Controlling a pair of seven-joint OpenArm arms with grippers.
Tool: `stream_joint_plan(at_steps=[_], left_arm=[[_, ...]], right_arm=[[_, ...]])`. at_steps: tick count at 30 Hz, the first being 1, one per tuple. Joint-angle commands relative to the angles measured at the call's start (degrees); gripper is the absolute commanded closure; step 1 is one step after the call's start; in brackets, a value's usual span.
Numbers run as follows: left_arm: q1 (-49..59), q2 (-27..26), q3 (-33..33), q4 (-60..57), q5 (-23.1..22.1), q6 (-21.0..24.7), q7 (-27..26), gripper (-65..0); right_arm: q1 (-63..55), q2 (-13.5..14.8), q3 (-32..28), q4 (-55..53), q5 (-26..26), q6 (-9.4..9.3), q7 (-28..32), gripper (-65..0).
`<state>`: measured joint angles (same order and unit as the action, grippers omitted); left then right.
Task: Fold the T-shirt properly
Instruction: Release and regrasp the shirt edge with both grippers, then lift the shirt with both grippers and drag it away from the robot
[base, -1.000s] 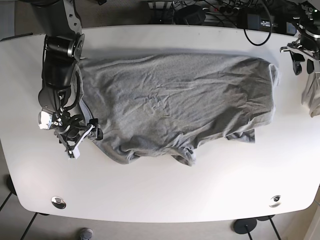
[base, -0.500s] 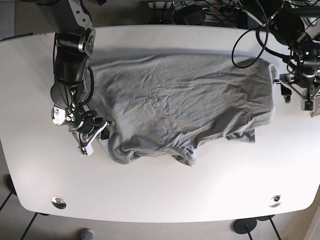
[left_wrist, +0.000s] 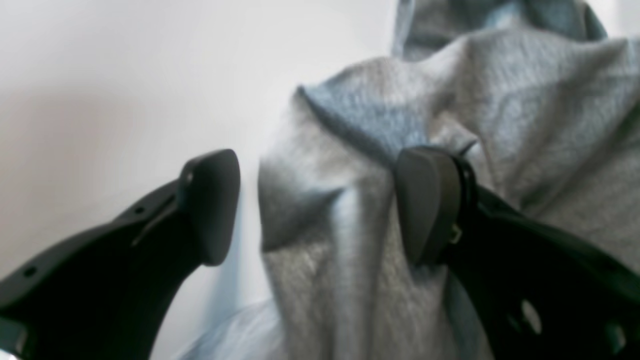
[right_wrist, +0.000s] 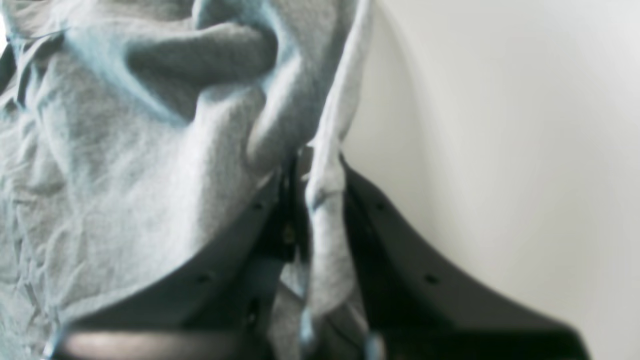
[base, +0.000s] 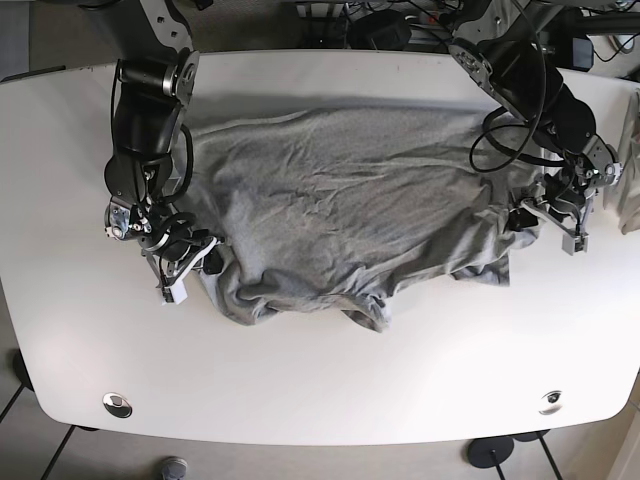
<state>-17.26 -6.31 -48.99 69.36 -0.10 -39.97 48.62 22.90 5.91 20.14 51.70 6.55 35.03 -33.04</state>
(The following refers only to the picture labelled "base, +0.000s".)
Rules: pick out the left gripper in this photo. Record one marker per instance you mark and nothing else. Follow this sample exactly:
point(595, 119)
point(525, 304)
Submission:
point(565, 205)

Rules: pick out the left silver table grommet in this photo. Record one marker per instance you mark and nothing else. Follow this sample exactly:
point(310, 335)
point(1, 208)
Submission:
point(117, 405)

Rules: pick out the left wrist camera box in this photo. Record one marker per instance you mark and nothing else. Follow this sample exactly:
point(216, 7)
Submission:
point(574, 243)

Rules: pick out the right silver table grommet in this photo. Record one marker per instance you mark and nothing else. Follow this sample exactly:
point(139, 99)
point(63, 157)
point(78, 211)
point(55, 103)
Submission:
point(550, 403)

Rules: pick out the white printed T-shirt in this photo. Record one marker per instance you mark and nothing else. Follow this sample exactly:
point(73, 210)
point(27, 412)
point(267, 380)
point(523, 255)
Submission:
point(623, 198)

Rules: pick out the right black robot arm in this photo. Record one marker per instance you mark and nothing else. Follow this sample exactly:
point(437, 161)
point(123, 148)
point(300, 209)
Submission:
point(152, 160)

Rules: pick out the black table leg left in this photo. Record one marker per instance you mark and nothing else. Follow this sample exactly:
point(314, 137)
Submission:
point(20, 371)

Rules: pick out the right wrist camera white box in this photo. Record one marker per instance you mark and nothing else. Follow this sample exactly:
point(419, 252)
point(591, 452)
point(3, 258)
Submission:
point(173, 294)

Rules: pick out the black round stand base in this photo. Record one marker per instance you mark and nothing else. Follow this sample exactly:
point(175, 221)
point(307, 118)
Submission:
point(489, 452)

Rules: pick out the grey printed T-shirt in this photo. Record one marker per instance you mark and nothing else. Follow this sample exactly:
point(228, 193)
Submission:
point(342, 209)

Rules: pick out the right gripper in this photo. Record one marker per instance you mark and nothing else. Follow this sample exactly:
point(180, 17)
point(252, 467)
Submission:
point(176, 254)

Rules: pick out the grey shoe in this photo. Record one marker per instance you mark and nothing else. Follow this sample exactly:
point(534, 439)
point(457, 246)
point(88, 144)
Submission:
point(173, 468)

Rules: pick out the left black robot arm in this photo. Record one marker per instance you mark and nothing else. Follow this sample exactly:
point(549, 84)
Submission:
point(498, 44)

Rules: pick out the silver table grommet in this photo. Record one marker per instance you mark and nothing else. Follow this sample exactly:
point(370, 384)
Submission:
point(117, 405)
point(550, 403)

